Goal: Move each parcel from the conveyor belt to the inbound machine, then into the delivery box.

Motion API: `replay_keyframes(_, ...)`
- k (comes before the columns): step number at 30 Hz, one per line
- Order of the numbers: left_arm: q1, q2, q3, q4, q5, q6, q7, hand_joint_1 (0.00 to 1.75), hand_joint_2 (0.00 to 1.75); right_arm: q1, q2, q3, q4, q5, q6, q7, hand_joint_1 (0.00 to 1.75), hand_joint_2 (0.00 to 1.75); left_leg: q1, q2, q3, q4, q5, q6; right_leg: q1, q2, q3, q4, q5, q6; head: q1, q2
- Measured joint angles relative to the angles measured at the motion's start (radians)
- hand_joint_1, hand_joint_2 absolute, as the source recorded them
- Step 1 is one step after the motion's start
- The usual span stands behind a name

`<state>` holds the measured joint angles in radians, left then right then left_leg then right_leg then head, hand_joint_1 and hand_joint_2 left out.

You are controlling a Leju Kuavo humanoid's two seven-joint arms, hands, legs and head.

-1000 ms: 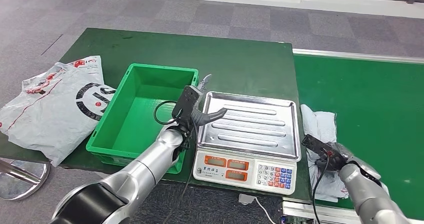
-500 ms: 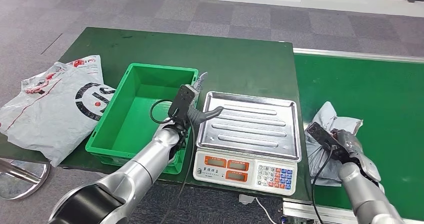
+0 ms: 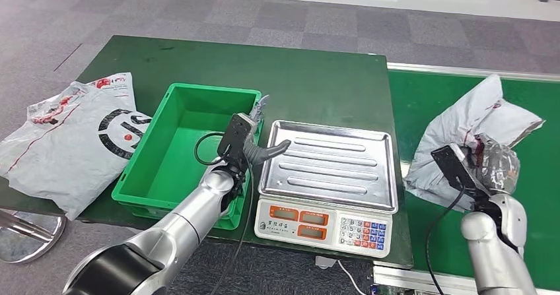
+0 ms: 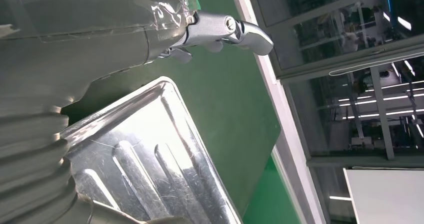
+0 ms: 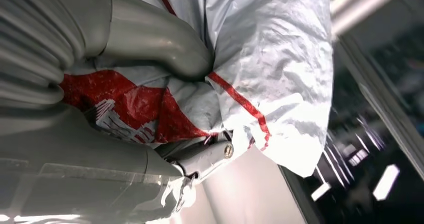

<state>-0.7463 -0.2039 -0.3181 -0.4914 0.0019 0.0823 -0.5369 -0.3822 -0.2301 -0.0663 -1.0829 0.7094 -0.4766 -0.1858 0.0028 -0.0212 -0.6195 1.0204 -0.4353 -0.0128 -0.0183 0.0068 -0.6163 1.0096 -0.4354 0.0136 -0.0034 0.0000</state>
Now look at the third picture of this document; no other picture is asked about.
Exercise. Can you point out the chrome stool base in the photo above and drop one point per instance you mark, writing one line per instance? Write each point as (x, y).
(26, 242)

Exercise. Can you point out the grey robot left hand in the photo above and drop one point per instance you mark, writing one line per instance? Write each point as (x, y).
(262, 155)

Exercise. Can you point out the grey poly mailer parcel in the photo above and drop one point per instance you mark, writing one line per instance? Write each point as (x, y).
(472, 109)

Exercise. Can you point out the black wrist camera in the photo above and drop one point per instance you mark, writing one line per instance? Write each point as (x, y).
(455, 166)
(234, 140)

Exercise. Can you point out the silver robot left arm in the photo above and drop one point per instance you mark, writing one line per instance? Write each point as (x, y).
(183, 227)

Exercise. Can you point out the large white bag black logo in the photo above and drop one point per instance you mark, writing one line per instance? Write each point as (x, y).
(65, 153)

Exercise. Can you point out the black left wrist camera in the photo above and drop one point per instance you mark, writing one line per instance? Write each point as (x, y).
(234, 140)

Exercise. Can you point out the green plastic bin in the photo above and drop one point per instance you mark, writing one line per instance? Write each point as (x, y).
(175, 162)

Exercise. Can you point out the white plug adapter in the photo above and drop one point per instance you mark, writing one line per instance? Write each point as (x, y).
(325, 263)

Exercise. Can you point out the white scale with steel tray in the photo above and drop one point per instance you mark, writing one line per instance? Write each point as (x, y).
(328, 166)

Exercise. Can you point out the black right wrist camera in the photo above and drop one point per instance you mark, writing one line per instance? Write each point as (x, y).
(455, 166)

